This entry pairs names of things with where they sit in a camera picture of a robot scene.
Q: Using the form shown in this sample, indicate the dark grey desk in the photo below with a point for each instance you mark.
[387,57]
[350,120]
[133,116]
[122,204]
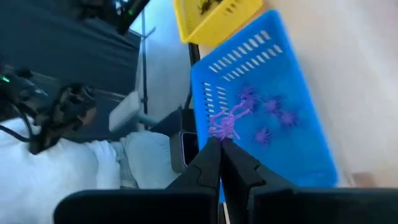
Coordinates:
[62,46]

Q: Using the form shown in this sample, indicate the yellow plastic basket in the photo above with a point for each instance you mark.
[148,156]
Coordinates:
[217,28]

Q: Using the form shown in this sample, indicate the person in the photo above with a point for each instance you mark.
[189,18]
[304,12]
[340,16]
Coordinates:
[46,180]

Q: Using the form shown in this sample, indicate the person's hand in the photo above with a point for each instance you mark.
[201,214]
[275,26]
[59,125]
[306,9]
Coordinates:
[88,115]

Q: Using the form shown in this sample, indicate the blue plastic basket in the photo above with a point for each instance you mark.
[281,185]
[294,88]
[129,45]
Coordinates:
[295,155]

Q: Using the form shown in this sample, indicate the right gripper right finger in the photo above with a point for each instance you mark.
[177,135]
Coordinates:
[311,208]

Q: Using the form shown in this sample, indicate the black plastic spider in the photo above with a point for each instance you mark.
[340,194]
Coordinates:
[206,4]

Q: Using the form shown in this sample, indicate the black aluminium table frame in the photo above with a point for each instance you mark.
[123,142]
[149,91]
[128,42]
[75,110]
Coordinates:
[194,54]

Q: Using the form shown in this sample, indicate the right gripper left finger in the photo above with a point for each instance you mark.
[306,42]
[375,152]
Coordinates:
[140,208]

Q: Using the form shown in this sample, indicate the light grey padded armrest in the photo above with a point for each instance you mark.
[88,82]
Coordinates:
[124,110]

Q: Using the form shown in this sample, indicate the grey metal pole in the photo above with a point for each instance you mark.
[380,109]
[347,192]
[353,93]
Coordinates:
[144,62]

